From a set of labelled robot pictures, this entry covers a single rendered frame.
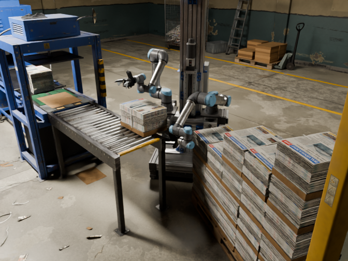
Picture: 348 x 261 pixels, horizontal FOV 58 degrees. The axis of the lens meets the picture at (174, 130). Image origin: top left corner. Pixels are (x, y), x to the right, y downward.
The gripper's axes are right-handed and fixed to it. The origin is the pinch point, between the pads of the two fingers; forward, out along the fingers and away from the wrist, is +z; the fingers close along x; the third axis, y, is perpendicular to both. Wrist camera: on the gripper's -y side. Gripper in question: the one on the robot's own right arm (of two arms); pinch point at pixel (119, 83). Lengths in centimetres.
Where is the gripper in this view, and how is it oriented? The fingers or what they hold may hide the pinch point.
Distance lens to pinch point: 304.1
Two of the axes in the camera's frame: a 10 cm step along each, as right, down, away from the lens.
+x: -8.1, -3.7, 4.6
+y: -1.1, 8.6, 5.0
